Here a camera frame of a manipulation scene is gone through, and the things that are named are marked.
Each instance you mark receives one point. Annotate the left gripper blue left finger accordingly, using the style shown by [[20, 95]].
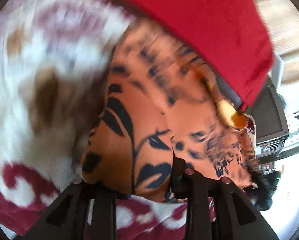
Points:
[[81, 211]]

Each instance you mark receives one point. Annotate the wooden baby crib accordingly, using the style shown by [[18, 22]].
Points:
[[271, 124]]

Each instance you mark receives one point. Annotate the floral plush seat blanket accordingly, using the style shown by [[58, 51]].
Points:
[[54, 57]]

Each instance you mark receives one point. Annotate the orange floral blouse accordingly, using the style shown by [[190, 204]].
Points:
[[161, 102]]

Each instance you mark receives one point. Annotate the red blanket on sofa back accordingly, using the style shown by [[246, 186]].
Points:
[[228, 34]]

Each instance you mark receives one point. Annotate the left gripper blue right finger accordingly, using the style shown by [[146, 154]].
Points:
[[216, 209]]

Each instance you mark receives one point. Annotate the dark leather sofa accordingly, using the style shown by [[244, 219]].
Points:
[[228, 92]]

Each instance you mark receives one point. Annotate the beige dotted curtain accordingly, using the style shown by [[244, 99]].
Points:
[[281, 18]]

